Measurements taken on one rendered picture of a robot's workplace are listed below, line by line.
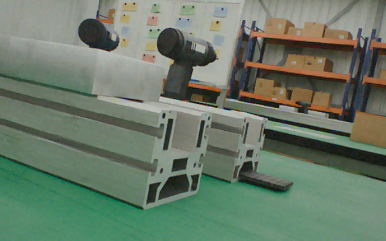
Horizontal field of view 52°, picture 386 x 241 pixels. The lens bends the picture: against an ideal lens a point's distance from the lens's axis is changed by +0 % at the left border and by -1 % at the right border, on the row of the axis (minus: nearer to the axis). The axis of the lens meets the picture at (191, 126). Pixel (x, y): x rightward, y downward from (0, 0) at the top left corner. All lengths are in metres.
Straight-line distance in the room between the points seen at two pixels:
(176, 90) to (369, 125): 1.64
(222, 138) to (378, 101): 10.39
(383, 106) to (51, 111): 10.55
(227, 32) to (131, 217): 3.32
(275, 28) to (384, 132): 8.74
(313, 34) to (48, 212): 10.20
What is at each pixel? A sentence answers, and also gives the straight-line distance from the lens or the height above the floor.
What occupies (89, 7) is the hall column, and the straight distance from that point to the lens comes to 9.09.
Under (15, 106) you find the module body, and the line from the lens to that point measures 0.44.
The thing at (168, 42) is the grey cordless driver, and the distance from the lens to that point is 0.79.
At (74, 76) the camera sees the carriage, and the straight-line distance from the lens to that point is 0.38.
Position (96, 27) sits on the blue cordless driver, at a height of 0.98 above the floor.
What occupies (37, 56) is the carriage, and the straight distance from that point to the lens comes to 0.41.
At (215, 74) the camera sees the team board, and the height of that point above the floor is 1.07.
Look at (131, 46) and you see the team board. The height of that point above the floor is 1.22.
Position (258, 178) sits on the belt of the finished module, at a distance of 0.52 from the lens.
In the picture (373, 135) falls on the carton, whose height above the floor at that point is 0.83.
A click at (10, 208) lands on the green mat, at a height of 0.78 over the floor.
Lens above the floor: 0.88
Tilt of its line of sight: 5 degrees down
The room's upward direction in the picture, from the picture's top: 11 degrees clockwise
